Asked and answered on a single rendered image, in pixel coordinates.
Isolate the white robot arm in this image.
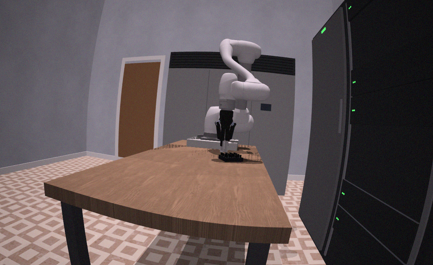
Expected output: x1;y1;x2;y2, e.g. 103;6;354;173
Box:
197;39;270;141

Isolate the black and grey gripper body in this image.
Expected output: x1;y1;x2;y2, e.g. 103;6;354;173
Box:
219;110;233;127

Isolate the black knob box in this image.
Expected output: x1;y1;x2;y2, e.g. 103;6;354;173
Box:
218;152;243;162

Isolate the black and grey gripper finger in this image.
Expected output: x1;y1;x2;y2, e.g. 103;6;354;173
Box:
215;120;227;153
224;121;236;153

